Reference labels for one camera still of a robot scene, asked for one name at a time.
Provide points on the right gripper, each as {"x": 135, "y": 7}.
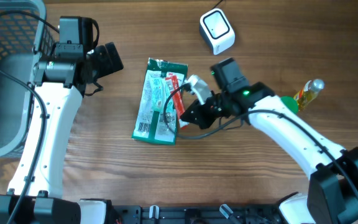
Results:
{"x": 199, "y": 117}

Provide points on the yellow oil bottle silver cap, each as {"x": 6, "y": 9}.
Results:
{"x": 308, "y": 93}

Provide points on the red white tube package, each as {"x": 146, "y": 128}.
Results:
{"x": 172, "y": 85}

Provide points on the teal toothbrush package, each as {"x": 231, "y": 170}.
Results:
{"x": 158, "y": 88}

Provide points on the green 3M gloves package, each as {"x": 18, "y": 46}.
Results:
{"x": 153, "y": 126}

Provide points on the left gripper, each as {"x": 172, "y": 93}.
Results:
{"x": 103, "y": 53}

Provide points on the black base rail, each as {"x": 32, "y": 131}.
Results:
{"x": 229, "y": 214}

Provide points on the white barcode scanner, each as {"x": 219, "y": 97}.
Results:
{"x": 216, "y": 31}

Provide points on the Knorr jar green lid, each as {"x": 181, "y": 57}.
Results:
{"x": 290, "y": 103}

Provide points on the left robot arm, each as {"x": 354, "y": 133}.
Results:
{"x": 34, "y": 194}

